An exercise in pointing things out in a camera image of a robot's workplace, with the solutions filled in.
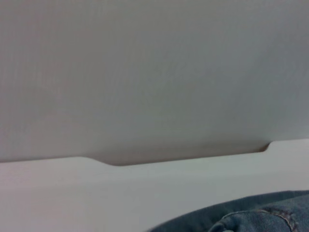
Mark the blue denim shorts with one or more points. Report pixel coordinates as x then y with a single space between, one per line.
253 215

